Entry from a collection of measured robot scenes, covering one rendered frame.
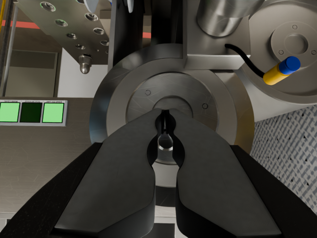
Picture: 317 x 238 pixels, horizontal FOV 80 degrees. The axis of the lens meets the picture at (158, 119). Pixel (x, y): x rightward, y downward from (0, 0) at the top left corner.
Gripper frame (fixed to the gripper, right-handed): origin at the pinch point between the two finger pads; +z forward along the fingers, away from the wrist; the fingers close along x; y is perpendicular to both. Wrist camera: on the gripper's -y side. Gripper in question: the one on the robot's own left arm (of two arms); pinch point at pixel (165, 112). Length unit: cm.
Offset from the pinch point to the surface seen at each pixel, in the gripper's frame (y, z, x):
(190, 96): 0.5, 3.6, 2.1
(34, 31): 21, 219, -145
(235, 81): 0.3, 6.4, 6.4
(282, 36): -3.2, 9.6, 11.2
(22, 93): 94, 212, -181
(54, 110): 18.5, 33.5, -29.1
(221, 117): 2.6, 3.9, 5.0
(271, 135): 13.3, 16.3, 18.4
